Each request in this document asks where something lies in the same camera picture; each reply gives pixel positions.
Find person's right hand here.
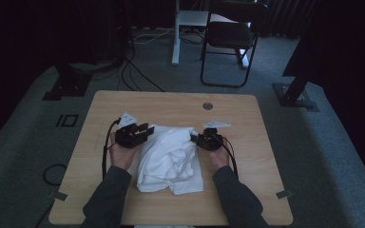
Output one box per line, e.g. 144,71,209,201
207,141,232,172

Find black folding chair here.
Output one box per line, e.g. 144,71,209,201
200,0,269,89

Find dark curtain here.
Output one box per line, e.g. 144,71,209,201
259,0,321,41

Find person's left hand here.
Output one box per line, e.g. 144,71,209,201
108,142,141,172

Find white desk frame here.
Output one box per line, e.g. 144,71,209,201
171,0,251,69

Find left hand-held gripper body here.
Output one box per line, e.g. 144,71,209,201
114,111,145,149

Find white skirt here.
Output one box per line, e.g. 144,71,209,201
136,123,204,196

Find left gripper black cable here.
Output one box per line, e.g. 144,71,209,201
101,118,122,181

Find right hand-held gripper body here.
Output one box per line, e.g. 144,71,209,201
198,119,232,151

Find black stand base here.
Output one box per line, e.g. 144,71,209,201
272,31,320,112
42,63,93,102

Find white floor cable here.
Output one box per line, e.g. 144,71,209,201
132,28,175,46

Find black floor cables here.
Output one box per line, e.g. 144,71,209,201
117,47,165,93

